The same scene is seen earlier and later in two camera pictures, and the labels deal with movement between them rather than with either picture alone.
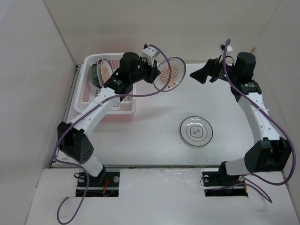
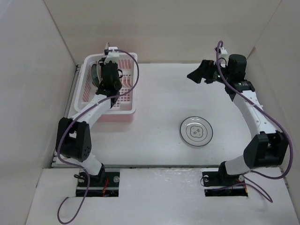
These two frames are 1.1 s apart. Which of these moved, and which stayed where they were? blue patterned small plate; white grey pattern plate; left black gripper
Moved: left black gripper
Stayed: blue patterned small plate; white grey pattern plate
